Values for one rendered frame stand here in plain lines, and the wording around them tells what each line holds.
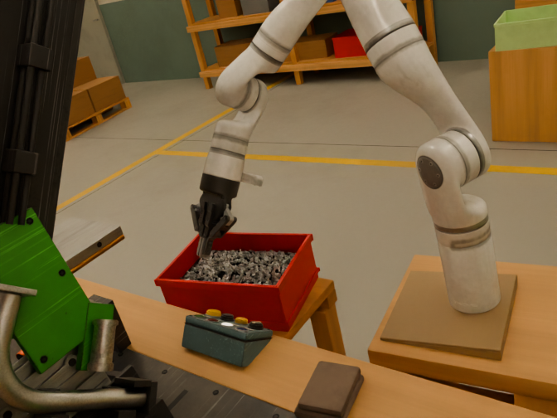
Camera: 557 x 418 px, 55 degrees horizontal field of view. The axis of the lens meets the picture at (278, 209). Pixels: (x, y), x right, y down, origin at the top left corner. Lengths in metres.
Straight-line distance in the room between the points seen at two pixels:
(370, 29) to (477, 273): 0.45
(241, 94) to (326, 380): 0.53
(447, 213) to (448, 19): 5.35
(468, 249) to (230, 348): 0.44
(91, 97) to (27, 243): 6.37
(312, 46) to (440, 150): 5.54
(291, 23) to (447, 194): 0.41
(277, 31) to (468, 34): 5.24
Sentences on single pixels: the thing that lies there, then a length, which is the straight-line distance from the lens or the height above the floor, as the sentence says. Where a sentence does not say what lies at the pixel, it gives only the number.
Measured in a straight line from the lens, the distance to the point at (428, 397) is 0.87.
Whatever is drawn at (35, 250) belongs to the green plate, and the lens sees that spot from 0.86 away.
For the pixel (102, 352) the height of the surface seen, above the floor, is 1.06.
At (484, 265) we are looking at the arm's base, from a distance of 1.00.
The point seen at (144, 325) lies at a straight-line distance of 1.17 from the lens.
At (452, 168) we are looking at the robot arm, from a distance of 0.89.
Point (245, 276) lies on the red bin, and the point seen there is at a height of 0.89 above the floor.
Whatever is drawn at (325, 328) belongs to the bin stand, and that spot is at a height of 0.69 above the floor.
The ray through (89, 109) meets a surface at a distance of 7.15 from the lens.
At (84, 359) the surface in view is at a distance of 0.89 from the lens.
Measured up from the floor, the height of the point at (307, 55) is 0.32.
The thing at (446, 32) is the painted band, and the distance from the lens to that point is 6.26.
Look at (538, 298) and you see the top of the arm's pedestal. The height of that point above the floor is 0.85.
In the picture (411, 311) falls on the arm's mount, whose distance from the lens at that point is 1.08.
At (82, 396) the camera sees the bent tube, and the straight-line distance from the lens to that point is 0.86.
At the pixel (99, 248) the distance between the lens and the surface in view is 1.04.
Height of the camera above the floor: 1.53
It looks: 26 degrees down
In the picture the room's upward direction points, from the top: 14 degrees counter-clockwise
